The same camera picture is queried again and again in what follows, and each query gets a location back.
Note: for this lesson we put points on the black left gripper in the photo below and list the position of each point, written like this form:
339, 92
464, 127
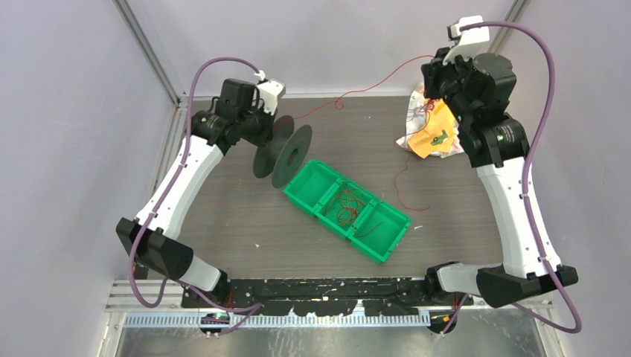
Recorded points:
267, 134

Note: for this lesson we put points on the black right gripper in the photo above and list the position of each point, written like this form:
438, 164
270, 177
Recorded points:
433, 70

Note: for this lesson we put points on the black cable spool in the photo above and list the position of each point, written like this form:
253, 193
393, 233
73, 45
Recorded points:
283, 156

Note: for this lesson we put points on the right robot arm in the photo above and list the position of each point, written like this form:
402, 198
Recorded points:
477, 92

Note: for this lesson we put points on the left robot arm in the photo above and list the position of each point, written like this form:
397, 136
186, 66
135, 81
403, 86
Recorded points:
242, 111

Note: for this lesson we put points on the crumpled yellow patterned cloth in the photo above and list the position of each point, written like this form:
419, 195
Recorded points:
431, 128

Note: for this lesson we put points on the green plastic bin left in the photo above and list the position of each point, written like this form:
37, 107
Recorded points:
308, 188

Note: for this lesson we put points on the green plastic bin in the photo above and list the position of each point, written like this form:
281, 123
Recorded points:
308, 188
344, 207
378, 230

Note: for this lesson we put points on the green plastic bin middle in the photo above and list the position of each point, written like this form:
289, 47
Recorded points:
344, 207

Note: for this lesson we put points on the green plastic bin right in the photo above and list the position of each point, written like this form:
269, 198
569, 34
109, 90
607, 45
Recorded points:
378, 230

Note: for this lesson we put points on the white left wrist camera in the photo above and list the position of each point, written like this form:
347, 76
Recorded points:
271, 91

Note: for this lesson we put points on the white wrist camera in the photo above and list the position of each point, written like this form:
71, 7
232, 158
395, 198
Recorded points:
467, 43
271, 91

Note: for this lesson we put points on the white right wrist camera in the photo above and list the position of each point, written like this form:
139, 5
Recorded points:
467, 43

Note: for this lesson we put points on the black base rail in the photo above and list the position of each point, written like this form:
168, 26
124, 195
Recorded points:
385, 296

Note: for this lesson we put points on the slotted aluminium cable duct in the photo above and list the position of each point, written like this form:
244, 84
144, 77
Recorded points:
224, 320

